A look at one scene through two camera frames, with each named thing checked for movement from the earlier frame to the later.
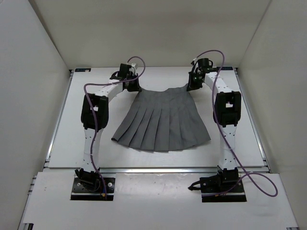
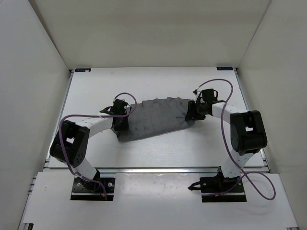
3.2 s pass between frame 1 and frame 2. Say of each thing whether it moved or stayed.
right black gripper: moved
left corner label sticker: stayed
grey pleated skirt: moved
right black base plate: stayed
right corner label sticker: stayed
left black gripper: moved
